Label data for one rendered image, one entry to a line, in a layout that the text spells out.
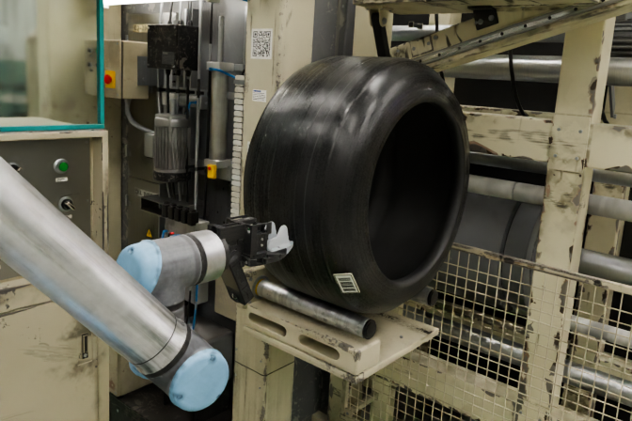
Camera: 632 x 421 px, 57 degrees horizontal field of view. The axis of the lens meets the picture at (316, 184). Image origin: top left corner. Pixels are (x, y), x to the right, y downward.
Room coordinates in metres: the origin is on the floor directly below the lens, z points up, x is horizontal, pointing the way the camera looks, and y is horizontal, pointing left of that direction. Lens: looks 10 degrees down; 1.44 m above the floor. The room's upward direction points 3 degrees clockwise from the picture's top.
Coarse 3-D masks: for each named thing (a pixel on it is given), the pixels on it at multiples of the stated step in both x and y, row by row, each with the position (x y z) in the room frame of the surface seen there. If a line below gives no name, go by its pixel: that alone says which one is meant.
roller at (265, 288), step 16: (256, 288) 1.40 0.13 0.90; (272, 288) 1.37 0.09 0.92; (288, 288) 1.36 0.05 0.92; (288, 304) 1.33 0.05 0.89; (304, 304) 1.29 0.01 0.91; (320, 304) 1.28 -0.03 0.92; (336, 320) 1.23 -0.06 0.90; (352, 320) 1.21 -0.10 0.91; (368, 320) 1.20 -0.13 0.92; (368, 336) 1.19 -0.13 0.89
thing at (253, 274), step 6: (246, 270) 1.40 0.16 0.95; (252, 270) 1.40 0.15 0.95; (258, 270) 1.41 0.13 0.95; (264, 270) 1.43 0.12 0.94; (246, 276) 1.38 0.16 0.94; (252, 276) 1.39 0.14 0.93; (258, 276) 1.41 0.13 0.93; (264, 276) 1.42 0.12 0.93; (270, 276) 1.44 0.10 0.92; (252, 282) 1.40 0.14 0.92; (276, 282) 1.46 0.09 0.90; (252, 288) 1.39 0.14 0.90; (252, 300) 1.40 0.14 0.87; (258, 300) 1.41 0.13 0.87; (240, 306) 1.38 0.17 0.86; (246, 306) 1.38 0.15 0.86
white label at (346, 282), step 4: (336, 276) 1.13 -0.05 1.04; (340, 276) 1.13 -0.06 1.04; (344, 276) 1.12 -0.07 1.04; (348, 276) 1.12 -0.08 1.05; (352, 276) 1.12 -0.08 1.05; (336, 280) 1.14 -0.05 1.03; (340, 280) 1.13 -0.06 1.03; (344, 280) 1.13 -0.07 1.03; (348, 280) 1.13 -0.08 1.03; (352, 280) 1.13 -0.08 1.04; (340, 284) 1.14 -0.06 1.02; (344, 284) 1.14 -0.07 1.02; (348, 284) 1.13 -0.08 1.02; (352, 284) 1.13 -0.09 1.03; (340, 288) 1.15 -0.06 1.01; (344, 288) 1.15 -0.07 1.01; (348, 288) 1.14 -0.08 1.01; (352, 288) 1.14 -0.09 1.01; (356, 288) 1.14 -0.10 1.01; (344, 292) 1.15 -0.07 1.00; (348, 292) 1.15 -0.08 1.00; (352, 292) 1.15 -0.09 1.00; (356, 292) 1.14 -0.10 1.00
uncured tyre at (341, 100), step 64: (320, 64) 1.34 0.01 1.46; (384, 64) 1.26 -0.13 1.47; (256, 128) 1.27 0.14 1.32; (320, 128) 1.15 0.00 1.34; (384, 128) 1.17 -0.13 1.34; (448, 128) 1.53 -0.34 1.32; (256, 192) 1.21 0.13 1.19; (320, 192) 1.11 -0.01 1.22; (384, 192) 1.66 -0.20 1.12; (448, 192) 1.55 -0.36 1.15; (320, 256) 1.12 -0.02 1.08; (384, 256) 1.54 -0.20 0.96
